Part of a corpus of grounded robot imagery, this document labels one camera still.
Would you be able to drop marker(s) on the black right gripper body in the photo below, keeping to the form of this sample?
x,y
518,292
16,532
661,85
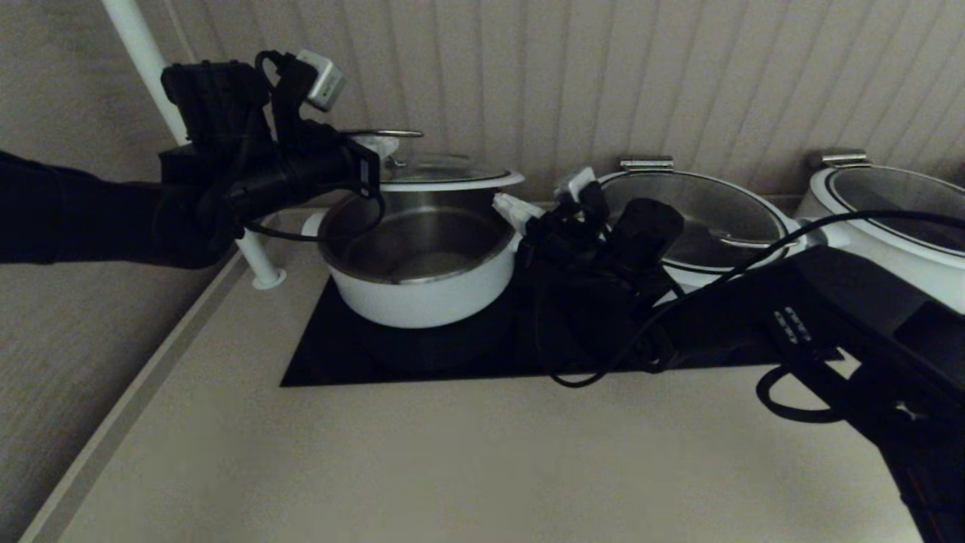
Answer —
x,y
603,256

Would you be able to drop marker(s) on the paper-wrapped right gripper finger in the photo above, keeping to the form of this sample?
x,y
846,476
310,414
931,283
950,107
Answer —
x,y
516,204
522,222

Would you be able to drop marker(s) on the paper-wrapped left gripper finger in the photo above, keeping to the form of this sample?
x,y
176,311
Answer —
x,y
387,157
386,143

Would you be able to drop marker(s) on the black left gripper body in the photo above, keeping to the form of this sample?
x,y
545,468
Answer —
x,y
317,177

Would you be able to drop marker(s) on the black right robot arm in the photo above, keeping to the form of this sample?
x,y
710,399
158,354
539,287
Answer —
x,y
867,339

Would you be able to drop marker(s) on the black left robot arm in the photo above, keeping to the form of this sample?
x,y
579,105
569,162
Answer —
x,y
75,219

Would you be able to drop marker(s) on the white support pole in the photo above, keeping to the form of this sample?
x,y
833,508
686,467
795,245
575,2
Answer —
x,y
260,264

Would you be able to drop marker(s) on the wide black glass cooktop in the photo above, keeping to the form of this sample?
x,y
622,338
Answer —
x,y
339,362

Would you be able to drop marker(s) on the steel hinge bracket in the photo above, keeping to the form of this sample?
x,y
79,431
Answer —
x,y
645,164
837,159
443,161

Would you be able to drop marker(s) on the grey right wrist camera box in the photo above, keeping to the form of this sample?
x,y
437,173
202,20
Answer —
x,y
574,185

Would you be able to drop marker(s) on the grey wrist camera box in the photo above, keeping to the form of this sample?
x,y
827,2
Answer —
x,y
574,185
323,81

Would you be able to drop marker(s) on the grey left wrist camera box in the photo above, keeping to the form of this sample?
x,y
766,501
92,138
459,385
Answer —
x,y
323,81

